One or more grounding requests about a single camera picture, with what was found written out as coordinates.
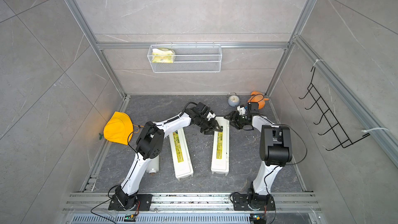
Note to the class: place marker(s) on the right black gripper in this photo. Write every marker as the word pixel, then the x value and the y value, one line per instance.
pixel 236 124

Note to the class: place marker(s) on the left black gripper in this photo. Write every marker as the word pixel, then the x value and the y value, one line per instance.
pixel 211 129

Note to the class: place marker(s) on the white dispenser lid with label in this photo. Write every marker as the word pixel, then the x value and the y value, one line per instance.
pixel 220 151

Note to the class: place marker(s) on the white wrap dispenser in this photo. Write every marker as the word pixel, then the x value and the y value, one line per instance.
pixel 181 158

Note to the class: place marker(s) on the white plastic wrap roll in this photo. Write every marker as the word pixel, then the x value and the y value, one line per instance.
pixel 153 167

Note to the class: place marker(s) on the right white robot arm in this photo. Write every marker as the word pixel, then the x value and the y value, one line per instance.
pixel 275 153

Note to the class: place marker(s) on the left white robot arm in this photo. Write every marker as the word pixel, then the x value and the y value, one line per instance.
pixel 149 145

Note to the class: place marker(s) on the orange plush toy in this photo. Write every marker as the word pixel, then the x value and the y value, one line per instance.
pixel 258 97

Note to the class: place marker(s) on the yellow wipes packet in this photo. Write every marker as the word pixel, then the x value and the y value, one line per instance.
pixel 162 55

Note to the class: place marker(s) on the yellow bucket hat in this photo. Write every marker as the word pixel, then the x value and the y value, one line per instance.
pixel 119 129

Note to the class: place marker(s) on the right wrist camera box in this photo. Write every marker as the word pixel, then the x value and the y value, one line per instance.
pixel 241 110

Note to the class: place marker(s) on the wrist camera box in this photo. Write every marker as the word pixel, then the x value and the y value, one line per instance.
pixel 241 110
pixel 211 115

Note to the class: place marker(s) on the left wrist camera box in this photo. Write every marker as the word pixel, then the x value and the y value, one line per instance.
pixel 211 115

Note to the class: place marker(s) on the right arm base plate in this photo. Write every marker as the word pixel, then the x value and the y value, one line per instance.
pixel 246 202

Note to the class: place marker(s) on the wire mesh wall basket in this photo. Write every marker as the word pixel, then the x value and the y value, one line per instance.
pixel 189 58

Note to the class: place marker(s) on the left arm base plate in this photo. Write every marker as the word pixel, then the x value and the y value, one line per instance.
pixel 141 202

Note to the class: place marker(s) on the black wire hook rack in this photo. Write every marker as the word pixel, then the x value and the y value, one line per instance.
pixel 328 117

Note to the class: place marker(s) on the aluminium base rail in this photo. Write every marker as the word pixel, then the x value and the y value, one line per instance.
pixel 191 208

